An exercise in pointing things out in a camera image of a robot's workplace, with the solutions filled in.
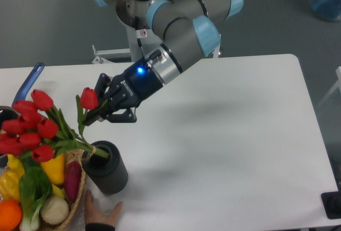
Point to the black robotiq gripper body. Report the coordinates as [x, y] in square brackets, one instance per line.
[129, 89]

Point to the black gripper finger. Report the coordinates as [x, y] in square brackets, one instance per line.
[103, 82]
[128, 116]

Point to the dark grey ribbed vase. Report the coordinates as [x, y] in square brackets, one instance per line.
[109, 174]

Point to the red tulip bouquet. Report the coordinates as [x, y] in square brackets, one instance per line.
[41, 130]

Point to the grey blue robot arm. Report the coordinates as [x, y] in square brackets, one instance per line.
[164, 66]

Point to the dark sleeve forearm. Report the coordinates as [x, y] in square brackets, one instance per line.
[99, 227]

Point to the person's bare hand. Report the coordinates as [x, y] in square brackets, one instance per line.
[93, 215]

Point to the woven wicker basket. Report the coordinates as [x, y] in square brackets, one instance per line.
[70, 156]

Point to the purple eggplant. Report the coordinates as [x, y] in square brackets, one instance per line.
[72, 180]

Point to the yellow squash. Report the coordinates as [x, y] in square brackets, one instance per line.
[54, 170]

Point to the yellow lemon piece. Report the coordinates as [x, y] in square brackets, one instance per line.
[56, 191]

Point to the green bok choy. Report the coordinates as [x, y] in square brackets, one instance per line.
[34, 188]

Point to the beige round potato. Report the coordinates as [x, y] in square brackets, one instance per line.
[55, 210]

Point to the yellow bell pepper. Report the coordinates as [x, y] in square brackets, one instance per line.
[10, 186]

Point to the orange fruit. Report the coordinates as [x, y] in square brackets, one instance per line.
[11, 214]

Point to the black device at edge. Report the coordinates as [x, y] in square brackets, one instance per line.
[331, 203]

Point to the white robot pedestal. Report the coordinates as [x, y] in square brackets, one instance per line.
[133, 49]

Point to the blue handled saucepan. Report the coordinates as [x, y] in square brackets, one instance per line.
[7, 112]

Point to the white frame at right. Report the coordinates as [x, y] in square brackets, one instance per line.
[333, 94]

